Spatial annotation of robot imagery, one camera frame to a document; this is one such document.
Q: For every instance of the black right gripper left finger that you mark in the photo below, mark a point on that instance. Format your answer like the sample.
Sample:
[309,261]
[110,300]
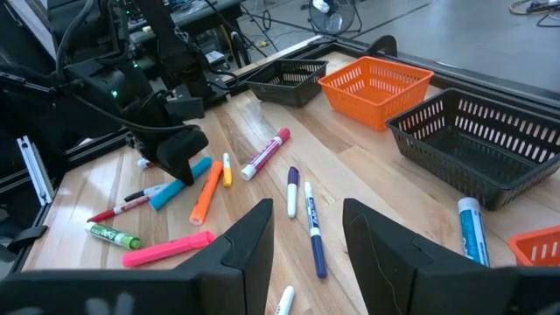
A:
[254,271]

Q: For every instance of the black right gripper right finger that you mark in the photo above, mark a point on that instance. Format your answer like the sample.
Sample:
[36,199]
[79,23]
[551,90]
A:
[380,271]

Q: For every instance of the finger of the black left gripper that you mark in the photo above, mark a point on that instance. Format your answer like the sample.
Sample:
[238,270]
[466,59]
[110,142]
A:
[181,149]

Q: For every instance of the red cap whiteboard marker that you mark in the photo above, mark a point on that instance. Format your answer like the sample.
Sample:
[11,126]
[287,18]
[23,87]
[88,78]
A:
[143,164]
[264,154]

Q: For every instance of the blue highlighter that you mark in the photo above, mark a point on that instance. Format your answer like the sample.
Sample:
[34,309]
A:
[164,197]

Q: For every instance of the orange highlighter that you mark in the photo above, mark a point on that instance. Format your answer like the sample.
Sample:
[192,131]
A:
[205,194]

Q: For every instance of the pink highlighter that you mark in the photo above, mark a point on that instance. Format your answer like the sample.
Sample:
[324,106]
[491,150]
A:
[166,249]

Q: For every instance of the teal blue whiteboard marker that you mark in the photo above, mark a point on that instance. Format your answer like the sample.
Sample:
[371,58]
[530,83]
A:
[472,232]

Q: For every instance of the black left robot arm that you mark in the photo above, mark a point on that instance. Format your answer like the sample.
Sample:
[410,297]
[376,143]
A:
[100,83]

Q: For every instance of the pink cap white marker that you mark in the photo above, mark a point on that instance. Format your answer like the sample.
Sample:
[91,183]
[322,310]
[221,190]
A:
[285,302]

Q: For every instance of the yellow cap white marker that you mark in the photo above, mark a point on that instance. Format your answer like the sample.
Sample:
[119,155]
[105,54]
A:
[227,171]

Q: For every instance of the thin black marker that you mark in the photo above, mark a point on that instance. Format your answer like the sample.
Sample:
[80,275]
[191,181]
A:
[135,195]

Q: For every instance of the thin dark blue marker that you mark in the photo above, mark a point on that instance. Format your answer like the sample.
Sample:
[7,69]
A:
[314,227]

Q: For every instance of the purple cap white marker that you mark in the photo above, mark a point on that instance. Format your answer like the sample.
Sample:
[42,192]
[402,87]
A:
[292,197]

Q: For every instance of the thin red marker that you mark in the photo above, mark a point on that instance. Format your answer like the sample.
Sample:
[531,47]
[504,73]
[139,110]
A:
[105,214]

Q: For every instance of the light green whiteboard marker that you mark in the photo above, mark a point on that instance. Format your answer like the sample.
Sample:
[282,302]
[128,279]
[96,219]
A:
[114,236]

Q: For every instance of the black plastic basket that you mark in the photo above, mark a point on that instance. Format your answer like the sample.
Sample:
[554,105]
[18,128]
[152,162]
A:
[437,170]
[284,94]

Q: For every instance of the orange plastic basket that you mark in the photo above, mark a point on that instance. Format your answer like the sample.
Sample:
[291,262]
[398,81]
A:
[534,249]
[363,111]

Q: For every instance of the black floor fan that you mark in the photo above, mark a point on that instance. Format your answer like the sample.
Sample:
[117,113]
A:
[337,24]

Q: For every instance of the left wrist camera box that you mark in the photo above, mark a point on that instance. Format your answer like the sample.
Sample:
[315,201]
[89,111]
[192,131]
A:
[186,108]

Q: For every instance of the silver aluminium rail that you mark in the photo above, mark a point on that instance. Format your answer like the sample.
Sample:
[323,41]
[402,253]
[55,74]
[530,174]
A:
[35,170]

